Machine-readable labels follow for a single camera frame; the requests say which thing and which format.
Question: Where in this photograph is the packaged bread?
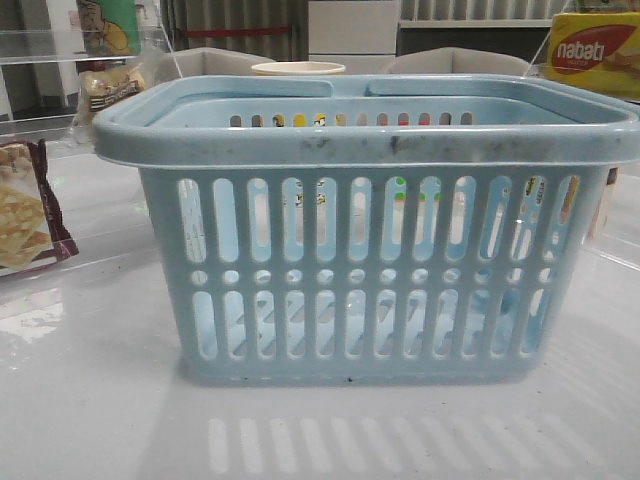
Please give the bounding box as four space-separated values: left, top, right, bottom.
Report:
71 62 153 129

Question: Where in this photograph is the light blue plastic basket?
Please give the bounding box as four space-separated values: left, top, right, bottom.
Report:
93 74 639 384

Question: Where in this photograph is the white cabinet in background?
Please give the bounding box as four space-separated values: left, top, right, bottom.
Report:
307 1 401 55

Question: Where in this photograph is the clear acrylic left shelf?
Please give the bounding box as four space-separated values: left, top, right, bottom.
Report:
0 27 181 281

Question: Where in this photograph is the clear acrylic shelf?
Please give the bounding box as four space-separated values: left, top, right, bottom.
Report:
519 0 640 271
0 27 181 281

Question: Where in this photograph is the maroon cracker package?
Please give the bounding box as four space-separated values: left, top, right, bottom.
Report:
1 141 79 277

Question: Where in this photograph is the green cartoon snack bag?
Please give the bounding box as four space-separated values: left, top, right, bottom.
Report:
76 0 140 56

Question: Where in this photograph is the clear acrylic right shelf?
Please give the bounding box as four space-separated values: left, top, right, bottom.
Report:
519 0 640 271

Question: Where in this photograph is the yellow nabati wafer box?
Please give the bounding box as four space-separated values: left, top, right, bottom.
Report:
542 12 639 100

